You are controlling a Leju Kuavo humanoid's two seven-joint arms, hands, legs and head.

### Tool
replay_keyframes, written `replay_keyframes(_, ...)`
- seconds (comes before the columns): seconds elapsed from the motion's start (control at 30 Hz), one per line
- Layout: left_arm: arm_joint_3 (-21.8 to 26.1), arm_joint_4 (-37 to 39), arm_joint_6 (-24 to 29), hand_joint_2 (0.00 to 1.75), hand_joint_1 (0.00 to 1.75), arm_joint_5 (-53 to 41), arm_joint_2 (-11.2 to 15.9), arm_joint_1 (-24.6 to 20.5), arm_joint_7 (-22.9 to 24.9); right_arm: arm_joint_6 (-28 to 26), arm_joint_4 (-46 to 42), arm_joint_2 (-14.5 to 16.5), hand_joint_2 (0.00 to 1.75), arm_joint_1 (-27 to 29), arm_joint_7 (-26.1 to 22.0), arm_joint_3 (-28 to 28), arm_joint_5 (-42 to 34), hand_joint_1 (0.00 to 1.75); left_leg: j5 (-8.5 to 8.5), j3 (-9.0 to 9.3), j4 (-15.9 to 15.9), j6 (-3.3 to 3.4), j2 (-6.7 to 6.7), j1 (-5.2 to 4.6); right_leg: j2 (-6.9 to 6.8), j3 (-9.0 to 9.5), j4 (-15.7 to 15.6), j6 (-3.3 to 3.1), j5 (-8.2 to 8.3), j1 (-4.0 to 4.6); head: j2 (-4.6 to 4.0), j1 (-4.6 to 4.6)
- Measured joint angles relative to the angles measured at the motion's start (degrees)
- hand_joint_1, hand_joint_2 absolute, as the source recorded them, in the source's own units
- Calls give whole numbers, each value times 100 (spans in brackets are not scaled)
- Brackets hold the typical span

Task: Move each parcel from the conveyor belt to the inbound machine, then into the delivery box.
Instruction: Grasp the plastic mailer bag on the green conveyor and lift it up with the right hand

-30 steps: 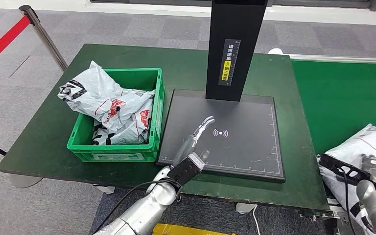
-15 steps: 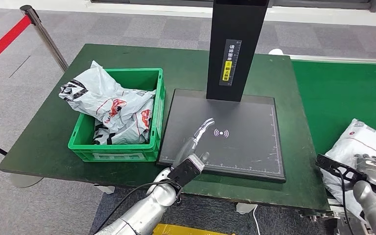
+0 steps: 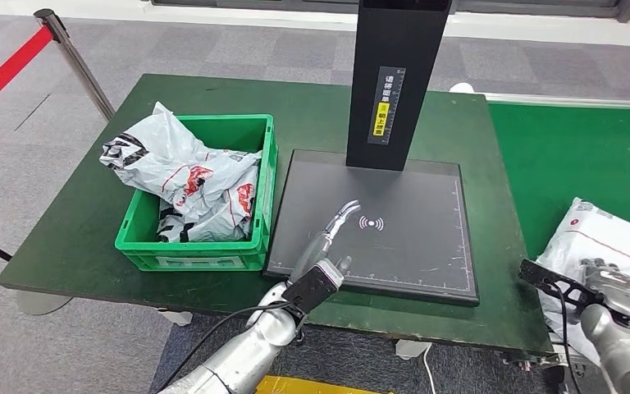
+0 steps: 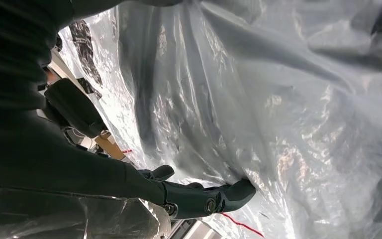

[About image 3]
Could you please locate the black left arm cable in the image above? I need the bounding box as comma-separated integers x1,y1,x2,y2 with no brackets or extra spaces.
152,301,294,394

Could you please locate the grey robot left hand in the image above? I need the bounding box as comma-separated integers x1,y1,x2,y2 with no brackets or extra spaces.
289,199,363,285

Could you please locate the silver conveyor edge rail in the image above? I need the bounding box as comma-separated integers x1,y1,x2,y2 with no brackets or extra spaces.
482,92,630,111

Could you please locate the red barrier belt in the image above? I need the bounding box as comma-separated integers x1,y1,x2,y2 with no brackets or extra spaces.
0,25,55,123

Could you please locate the ruler label with yellow patch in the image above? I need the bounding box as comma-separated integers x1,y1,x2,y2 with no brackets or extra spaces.
367,66,407,146

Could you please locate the aluminium conveyor frame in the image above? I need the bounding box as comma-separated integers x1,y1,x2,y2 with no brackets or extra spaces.
502,332,599,382

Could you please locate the silver stanchion post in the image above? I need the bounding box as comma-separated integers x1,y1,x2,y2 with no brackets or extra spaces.
33,7,116,121

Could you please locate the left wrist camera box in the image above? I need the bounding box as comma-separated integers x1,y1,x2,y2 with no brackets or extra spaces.
281,259,345,315

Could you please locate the black scanner base plate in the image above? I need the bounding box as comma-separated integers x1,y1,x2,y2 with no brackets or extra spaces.
262,149,481,307

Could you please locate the green conveyor belt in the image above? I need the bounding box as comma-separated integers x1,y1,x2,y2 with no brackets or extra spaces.
487,102,630,262

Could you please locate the black scanner column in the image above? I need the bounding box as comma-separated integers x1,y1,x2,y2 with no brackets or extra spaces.
345,0,454,172

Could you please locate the grey round floor plate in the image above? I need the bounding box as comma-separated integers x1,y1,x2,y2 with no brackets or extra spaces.
15,291,74,317

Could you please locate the white table foot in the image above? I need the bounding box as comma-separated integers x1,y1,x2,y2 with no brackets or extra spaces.
395,339,434,361
154,309,194,328

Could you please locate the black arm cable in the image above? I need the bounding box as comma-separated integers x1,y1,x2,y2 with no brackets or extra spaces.
551,282,585,394
152,301,294,394

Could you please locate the grey poly mailer parcel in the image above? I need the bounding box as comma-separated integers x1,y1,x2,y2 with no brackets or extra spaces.
98,101,263,210
535,196,630,365
156,163,260,244

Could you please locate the green plastic crate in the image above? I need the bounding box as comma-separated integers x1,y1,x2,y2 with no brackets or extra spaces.
115,113,279,273

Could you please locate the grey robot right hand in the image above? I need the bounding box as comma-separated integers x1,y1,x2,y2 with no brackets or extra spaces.
578,258,630,323

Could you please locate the white cable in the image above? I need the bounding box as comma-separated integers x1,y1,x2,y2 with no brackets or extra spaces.
422,343,440,394

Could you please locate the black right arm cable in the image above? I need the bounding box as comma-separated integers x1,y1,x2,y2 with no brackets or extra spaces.
551,282,585,394

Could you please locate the white crate label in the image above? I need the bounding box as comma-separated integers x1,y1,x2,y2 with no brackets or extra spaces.
154,255,246,269

